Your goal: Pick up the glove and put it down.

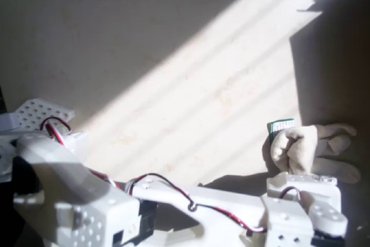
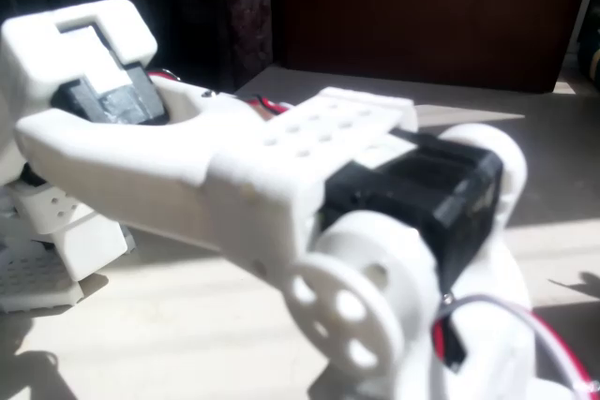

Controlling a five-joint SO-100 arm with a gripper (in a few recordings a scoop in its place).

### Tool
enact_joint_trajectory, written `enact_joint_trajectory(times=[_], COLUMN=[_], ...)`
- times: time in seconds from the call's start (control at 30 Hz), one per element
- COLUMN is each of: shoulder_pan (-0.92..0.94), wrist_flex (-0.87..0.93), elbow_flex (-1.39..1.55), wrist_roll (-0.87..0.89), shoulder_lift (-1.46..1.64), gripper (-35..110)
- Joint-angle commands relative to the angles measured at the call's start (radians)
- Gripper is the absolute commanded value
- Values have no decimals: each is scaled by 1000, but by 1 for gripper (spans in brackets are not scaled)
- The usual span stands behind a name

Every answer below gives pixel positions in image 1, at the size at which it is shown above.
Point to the white knitted cloth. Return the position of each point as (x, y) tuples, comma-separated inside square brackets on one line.
[(297, 148)]

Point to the green card with white print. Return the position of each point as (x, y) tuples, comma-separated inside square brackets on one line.
[(281, 125)]

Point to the white perforated base plate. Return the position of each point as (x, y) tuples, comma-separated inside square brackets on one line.
[(37, 112)]

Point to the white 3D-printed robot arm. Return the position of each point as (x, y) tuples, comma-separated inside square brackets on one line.
[(225, 200)]

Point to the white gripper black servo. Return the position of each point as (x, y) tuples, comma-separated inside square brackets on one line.
[(300, 184)]

